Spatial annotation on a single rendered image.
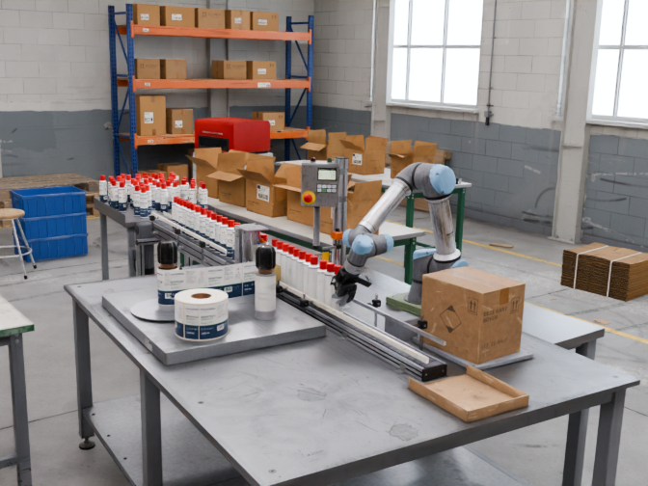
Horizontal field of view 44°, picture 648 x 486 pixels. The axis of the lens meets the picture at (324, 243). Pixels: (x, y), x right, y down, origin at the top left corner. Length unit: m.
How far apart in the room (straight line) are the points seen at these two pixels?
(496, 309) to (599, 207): 6.16
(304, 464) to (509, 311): 1.10
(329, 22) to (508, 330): 9.62
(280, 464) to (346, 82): 9.97
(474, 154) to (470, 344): 7.25
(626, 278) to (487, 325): 4.21
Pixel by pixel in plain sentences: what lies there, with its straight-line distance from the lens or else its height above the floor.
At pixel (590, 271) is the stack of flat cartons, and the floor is 0.18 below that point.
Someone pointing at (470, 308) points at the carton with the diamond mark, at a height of 1.05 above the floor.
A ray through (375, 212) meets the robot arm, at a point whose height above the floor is 1.31.
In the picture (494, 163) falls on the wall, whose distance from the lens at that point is 9.88.
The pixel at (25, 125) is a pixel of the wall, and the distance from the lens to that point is 10.63.
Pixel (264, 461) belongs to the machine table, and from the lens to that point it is 2.27.
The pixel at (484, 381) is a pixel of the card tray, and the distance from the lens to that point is 2.84.
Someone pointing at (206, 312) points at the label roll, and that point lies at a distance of 2.97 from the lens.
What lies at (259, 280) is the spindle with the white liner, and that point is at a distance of 3.18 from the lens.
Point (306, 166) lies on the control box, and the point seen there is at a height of 1.46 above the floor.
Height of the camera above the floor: 1.91
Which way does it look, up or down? 13 degrees down
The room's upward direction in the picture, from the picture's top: 1 degrees clockwise
